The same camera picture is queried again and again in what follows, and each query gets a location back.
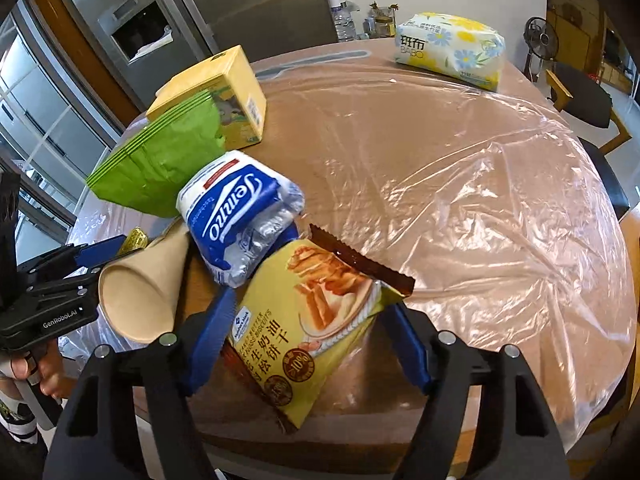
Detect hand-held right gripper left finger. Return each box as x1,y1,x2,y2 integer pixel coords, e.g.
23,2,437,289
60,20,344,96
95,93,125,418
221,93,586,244
47,285,238,480

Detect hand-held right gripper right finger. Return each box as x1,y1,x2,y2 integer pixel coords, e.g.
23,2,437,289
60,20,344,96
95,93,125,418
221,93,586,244
382,300,571,480

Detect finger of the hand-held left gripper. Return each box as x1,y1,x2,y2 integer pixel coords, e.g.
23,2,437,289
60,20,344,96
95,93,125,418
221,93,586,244
15,234,127,281
25,267,103,308

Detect brown paper cup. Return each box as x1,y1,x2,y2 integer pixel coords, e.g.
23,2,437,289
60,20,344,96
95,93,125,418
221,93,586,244
97,232,193,345

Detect yellow biscuit packet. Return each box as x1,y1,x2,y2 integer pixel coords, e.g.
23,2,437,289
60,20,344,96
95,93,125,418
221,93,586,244
220,223,416,435

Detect green paper bag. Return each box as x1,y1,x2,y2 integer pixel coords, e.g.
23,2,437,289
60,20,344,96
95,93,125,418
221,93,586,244
86,89,226,218

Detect yellow cardboard box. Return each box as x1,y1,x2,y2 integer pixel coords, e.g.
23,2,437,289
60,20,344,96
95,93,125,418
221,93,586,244
146,45,267,148

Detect person's left hand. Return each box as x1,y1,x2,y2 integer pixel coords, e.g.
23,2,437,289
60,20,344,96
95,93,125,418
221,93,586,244
7,342,63,403

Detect small gold wrapper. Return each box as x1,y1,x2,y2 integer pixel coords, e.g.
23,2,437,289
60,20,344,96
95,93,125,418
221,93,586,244
117,227,149,256

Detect blue and white tissue pack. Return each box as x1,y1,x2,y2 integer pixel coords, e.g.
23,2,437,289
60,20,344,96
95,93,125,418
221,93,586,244
176,150,306,288

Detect glass sliding door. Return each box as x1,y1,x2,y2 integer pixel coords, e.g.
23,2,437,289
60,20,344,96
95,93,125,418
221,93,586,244
0,0,126,261

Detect stainless steel fridge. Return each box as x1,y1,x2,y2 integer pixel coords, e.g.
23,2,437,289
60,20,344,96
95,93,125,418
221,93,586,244
47,0,341,111

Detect wooden chair with black seat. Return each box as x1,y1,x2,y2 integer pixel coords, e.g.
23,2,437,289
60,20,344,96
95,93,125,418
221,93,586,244
545,62,632,156

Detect flower print tissue pack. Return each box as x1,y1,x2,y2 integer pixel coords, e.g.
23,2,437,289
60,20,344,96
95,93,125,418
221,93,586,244
394,11,505,92

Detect glass jar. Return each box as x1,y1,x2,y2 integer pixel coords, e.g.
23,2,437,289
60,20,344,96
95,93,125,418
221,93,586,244
369,2,401,38

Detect clear water bottle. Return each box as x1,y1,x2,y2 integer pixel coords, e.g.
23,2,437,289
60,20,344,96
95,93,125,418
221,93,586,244
330,0,361,43

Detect black standing fan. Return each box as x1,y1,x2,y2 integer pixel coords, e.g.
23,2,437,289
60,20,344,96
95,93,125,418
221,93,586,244
523,16,558,81

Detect wooden cabinet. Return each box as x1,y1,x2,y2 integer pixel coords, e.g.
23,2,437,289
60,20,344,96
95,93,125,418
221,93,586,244
545,0,606,68

